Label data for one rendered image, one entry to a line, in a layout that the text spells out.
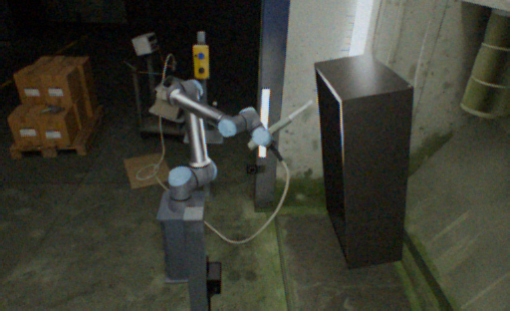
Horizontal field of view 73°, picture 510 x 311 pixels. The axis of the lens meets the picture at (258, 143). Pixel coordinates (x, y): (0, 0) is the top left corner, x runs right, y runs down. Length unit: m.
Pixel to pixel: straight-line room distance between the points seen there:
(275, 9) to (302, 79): 0.57
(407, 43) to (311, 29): 0.76
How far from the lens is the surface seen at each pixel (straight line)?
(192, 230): 0.93
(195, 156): 2.40
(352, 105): 1.72
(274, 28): 2.67
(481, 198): 3.09
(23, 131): 4.72
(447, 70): 3.22
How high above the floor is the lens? 2.24
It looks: 29 degrees down
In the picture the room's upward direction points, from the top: 3 degrees clockwise
